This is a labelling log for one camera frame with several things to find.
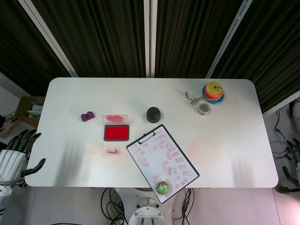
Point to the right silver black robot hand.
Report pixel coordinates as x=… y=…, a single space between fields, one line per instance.
x=298 y=164

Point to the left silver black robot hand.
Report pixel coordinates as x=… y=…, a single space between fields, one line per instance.
x=11 y=164

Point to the white and red block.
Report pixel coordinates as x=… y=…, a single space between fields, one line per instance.
x=111 y=150

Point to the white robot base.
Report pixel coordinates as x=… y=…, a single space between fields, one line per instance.
x=150 y=212

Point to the black caster foot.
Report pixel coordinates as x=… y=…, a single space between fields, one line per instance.
x=286 y=189

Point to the beige cloth bag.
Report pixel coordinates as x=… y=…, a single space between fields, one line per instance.
x=8 y=127

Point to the white shoe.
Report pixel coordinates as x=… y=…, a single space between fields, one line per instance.
x=295 y=112

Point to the brown cardboard box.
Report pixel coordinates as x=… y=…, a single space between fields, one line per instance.
x=23 y=105

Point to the purple building block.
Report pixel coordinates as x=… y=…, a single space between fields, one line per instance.
x=87 y=117

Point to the clear jar of metal bits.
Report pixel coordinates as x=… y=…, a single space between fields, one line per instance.
x=204 y=109

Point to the red ink pad case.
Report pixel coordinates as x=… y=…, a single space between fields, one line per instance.
x=116 y=133

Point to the green gold egg ornament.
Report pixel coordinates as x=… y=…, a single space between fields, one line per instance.
x=162 y=187

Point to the black-edged stamped clipboard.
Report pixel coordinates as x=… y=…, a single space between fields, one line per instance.
x=159 y=161

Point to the black dome cup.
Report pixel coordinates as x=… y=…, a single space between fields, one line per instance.
x=153 y=114

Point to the dark pleated curtain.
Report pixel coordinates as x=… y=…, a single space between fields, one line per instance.
x=105 y=35

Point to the white metal frame post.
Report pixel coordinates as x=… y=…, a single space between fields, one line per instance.
x=49 y=37
x=281 y=104
x=150 y=37
x=228 y=39

